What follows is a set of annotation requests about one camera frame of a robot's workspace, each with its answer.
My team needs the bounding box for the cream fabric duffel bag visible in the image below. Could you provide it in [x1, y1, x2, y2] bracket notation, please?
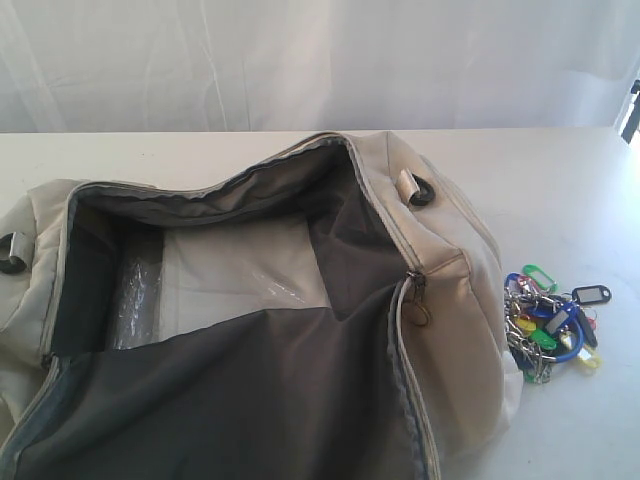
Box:
[1, 132, 523, 479]

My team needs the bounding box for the colourful key tag bunch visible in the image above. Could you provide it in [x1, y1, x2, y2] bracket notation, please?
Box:
[504, 264, 612, 384]

